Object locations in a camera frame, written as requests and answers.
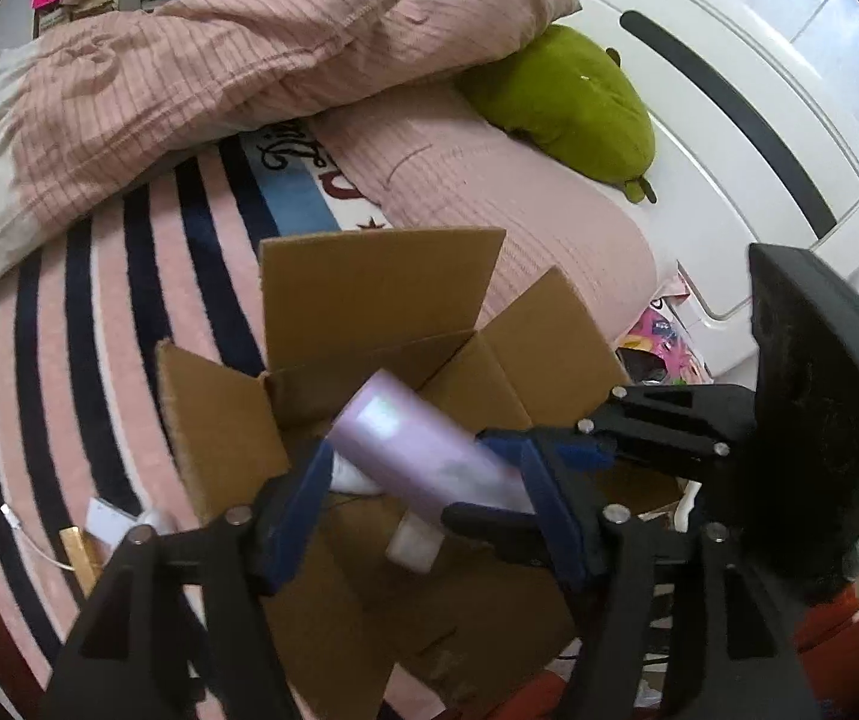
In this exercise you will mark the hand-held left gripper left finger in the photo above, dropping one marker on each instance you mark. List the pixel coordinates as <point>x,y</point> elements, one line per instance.
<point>296,510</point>

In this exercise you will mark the colourful pink package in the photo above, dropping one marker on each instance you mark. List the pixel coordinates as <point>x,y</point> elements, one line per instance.
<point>662,349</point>

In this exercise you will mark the brown cardboard box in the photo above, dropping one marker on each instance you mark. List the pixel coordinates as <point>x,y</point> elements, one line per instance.
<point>369,315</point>

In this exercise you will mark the gold rectangular bar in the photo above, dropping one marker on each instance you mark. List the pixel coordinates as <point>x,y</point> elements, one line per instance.
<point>78,559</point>

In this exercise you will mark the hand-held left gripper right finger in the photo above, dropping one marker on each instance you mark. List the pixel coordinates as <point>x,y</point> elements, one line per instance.
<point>549,517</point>

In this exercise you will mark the lilac cylindrical bottle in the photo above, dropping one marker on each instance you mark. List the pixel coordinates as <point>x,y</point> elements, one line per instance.
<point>422,442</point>

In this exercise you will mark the small white card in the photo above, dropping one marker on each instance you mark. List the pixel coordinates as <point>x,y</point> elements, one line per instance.
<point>108,521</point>

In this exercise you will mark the white crumpled item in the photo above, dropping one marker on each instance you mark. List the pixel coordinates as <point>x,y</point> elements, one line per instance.
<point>354,476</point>

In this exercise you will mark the pink ribbed pillow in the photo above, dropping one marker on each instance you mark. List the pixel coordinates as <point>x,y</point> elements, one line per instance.
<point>489,187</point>

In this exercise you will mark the white bed headboard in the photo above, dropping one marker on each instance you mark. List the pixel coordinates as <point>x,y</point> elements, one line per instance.
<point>714,127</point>

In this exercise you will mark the pink navy striped blanket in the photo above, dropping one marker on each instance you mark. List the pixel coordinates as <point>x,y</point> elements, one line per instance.
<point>62,360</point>

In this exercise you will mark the small white bottle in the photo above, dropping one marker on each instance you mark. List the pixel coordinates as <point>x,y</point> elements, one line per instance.
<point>416,544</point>

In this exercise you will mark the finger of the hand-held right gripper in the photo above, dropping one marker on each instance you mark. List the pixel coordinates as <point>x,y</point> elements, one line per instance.
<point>489,532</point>
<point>549,450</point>

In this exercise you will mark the red cloth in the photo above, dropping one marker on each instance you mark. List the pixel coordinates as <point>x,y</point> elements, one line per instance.
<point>842,637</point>

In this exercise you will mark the green plush toy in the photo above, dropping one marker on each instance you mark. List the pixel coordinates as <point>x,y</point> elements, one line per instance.
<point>572,105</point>

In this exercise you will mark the pink striped quilt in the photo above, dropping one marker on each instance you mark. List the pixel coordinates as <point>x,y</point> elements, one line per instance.
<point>212,67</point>

